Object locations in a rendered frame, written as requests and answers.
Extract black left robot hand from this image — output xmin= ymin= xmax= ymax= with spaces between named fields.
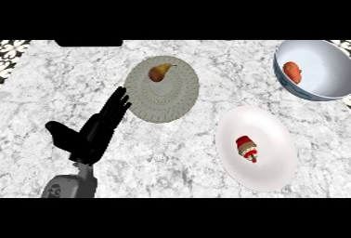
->
xmin=44 ymin=86 xmax=133 ymax=166

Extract orange sweet potato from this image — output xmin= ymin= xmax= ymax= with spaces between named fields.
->
xmin=283 ymin=60 xmax=302 ymax=86

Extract black appliance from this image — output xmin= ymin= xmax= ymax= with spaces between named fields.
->
xmin=53 ymin=40 xmax=125 ymax=48

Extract brown pear-shaped squash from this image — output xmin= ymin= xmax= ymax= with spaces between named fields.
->
xmin=146 ymin=62 xmax=178 ymax=83

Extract red and tan cupcake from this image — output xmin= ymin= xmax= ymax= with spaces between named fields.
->
xmin=235 ymin=135 xmax=260 ymax=164

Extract grey woven round plate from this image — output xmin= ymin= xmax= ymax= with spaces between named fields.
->
xmin=124 ymin=55 xmax=201 ymax=125

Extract white oval plate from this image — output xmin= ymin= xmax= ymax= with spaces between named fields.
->
xmin=215 ymin=105 xmax=299 ymax=192

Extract white bowl with blue rim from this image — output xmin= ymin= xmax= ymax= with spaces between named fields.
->
xmin=273 ymin=40 xmax=351 ymax=102

